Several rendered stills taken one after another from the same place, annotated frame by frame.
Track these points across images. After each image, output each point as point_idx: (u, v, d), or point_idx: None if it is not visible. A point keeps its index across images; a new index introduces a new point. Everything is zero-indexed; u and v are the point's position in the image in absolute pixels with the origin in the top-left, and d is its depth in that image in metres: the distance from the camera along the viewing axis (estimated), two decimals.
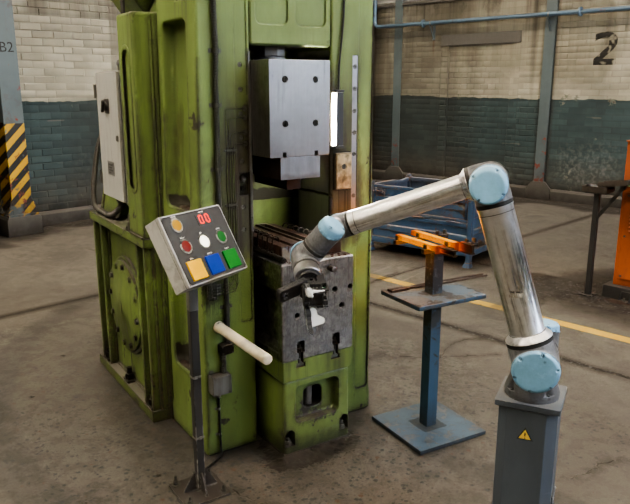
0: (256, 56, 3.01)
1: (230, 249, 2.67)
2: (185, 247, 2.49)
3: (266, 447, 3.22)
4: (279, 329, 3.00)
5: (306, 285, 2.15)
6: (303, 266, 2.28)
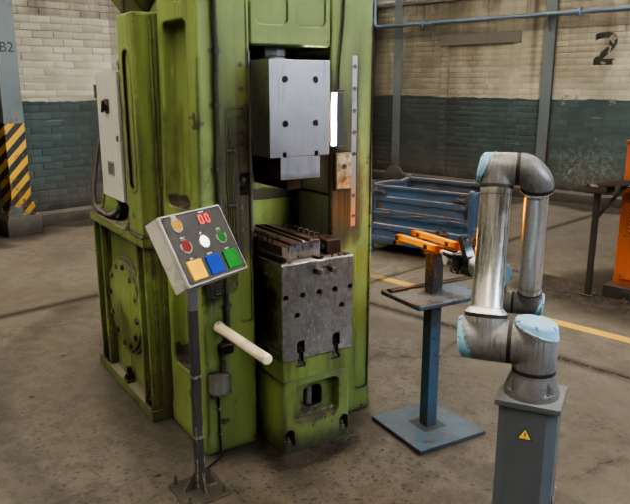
0: (256, 56, 3.01)
1: (230, 249, 2.67)
2: (185, 247, 2.49)
3: (266, 447, 3.22)
4: (279, 329, 3.00)
5: (444, 253, 2.90)
6: (469, 263, 2.76)
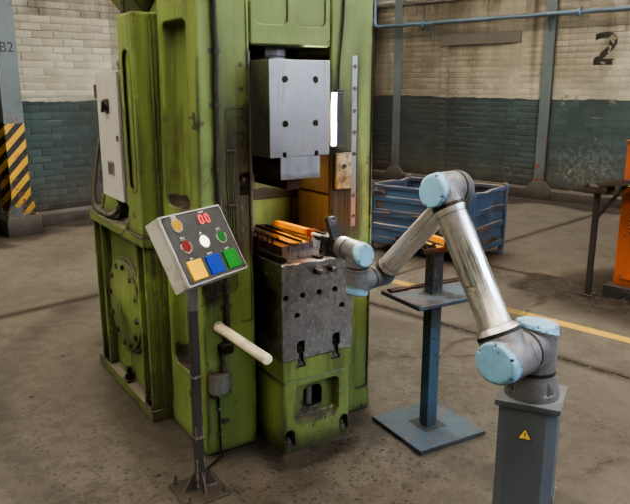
0: (256, 56, 3.01)
1: (230, 249, 2.67)
2: (185, 247, 2.49)
3: (266, 447, 3.22)
4: (279, 329, 3.00)
5: (313, 235, 2.88)
6: (334, 244, 2.76)
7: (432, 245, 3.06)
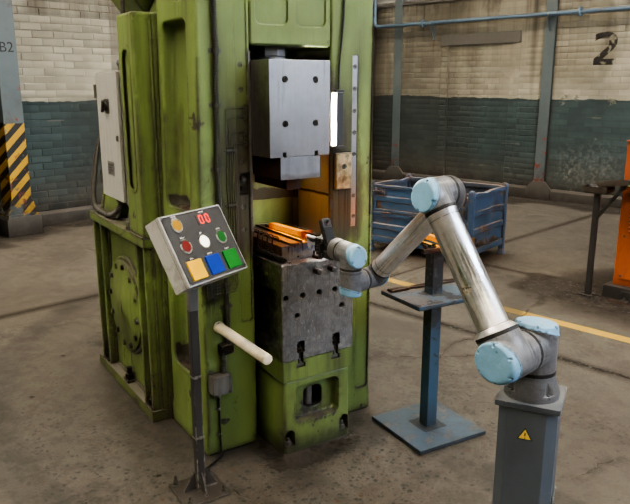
0: (256, 56, 3.01)
1: (230, 249, 2.67)
2: (185, 247, 2.49)
3: (266, 447, 3.22)
4: (279, 329, 3.00)
5: (308, 237, 2.92)
6: (328, 246, 2.80)
7: (432, 245, 3.06)
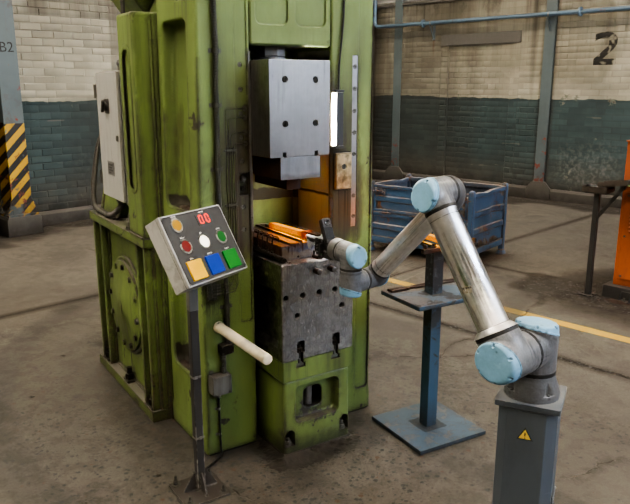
0: (256, 56, 3.01)
1: (230, 249, 2.67)
2: (185, 247, 2.49)
3: (266, 447, 3.22)
4: (279, 329, 3.00)
5: (308, 237, 2.92)
6: (328, 246, 2.80)
7: (432, 245, 3.06)
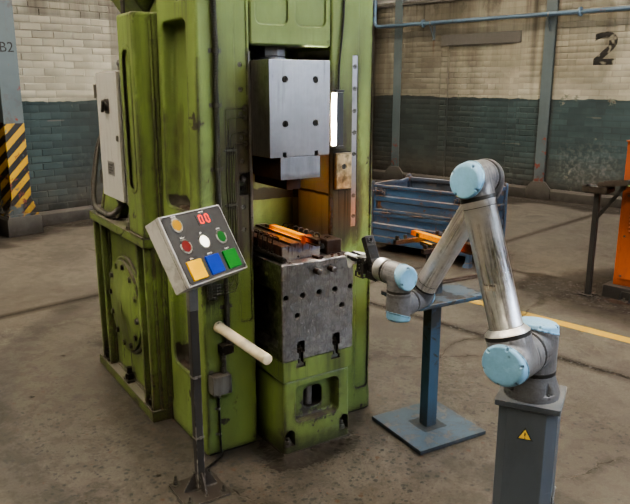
0: (256, 56, 3.01)
1: (230, 249, 2.67)
2: (185, 247, 2.49)
3: (266, 447, 3.22)
4: (279, 329, 3.00)
5: (348, 256, 2.68)
6: (373, 266, 2.56)
7: (432, 245, 3.06)
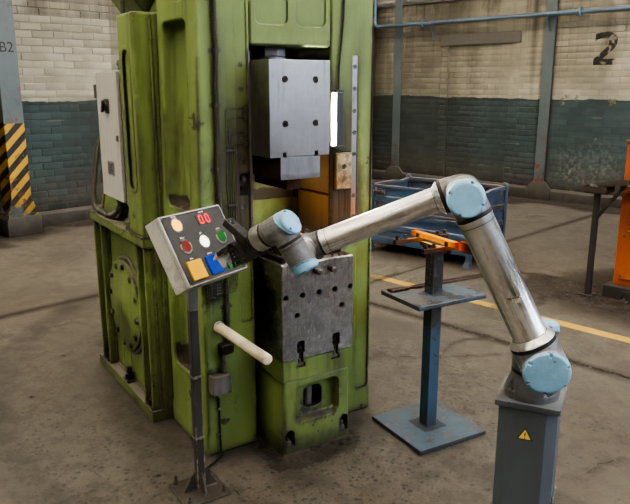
0: (256, 56, 3.01)
1: None
2: (185, 247, 2.49)
3: (266, 447, 3.22)
4: (279, 329, 3.00)
5: (218, 252, 2.37)
6: (249, 236, 2.28)
7: (432, 245, 3.06)
